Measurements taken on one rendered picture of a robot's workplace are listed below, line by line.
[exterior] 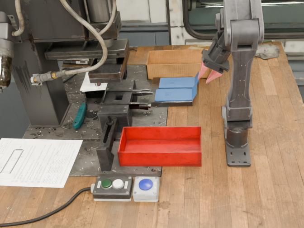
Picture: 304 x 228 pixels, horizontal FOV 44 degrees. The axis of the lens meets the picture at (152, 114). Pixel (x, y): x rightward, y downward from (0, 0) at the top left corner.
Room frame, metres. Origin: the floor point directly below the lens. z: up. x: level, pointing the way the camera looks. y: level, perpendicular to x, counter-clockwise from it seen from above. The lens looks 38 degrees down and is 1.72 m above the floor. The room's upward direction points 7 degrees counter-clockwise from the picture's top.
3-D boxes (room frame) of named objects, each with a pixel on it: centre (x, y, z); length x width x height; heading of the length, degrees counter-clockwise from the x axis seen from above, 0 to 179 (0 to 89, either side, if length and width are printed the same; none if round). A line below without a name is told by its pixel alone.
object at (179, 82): (1.21, -0.12, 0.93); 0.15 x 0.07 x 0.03; 80
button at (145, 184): (0.70, 0.04, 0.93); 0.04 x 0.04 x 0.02
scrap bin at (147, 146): (0.86, -0.02, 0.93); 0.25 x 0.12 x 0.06; 80
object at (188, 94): (1.13, -0.10, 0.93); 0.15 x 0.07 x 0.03; 81
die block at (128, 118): (1.08, 0.11, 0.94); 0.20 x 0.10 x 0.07; 170
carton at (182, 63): (1.33, -0.13, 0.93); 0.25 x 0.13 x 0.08; 80
